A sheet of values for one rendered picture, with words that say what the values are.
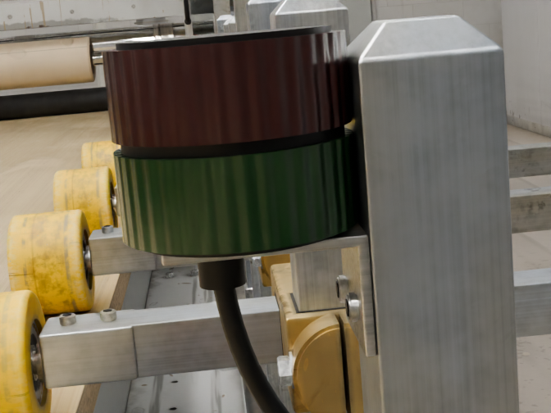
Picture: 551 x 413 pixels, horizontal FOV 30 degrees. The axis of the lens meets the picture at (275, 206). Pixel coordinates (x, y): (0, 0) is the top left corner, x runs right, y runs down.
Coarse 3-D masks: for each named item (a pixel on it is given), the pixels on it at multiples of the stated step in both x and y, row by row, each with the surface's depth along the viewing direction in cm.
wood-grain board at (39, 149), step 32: (0, 128) 258; (32, 128) 250; (64, 128) 243; (96, 128) 236; (0, 160) 189; (32, 160) 185; (64, 160) 180; (0, 192) 149; (32, 192) 146; (0, 224) 123; (0, 256) 104; (0, 288) 91; (96, 288) 88; (96, 384) 69
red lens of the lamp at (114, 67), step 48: (192, 48) 22; (240, 48) 22; (288, 48) 23; (336, 48) 24; (144, 96) 23; (192, 96) 23; (240, 96) 23; (288, 96) 23; (336, 96) 24; (144, 144) 23; (192, 144) 23
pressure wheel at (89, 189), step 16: (64, 176) 103; (80, 176) 103; (96, 176) 103; (112, 176) 107; (64, 192) 101; (80, 192) 101; (96, 192) 102; (112, 192) 107; (64, 208) 101; (80, 208) 101; (96, 208) 101; (96, 224) 102; (112, 224) 103
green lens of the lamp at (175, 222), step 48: (336, 144) 24; (144, 192) 24; (192, 192) 23; (240, 192) 23; (288, 192) 23; (336, 192) 24; (144, 240) 24; (192, 240) 23; (240, 240) 23; (288, 240) 23
